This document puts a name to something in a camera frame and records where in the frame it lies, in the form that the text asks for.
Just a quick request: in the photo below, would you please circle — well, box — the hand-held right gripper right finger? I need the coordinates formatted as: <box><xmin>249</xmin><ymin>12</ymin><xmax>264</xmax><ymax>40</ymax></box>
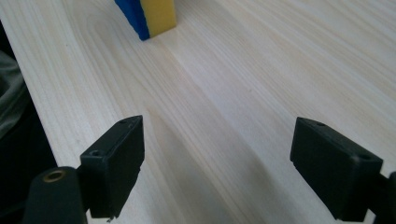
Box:
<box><xmin>290</xmin><ymin>117</ymin><xmax>384</xmax><ymax>223</ymax></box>

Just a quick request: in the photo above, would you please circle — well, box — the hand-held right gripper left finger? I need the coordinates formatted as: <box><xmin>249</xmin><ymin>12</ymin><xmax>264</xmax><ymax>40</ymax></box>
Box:
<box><xmin>79</xmin><ymin>115</ymin><xmax>146</xmax><ymax>219</ymax></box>

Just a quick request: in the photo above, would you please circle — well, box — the grey cloth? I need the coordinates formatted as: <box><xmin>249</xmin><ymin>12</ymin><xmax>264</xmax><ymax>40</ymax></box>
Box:
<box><xmin>0</xmin><ymin>49</ymin><xmax>30</xmax><ymax>139</ymax></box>

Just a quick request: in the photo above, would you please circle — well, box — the blue and yellow sponge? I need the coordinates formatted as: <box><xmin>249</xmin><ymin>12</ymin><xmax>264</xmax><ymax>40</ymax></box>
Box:
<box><xmin>114</xmin><ymin>0</ymin><xmax>177</xmax><ymax>42</ymax></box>

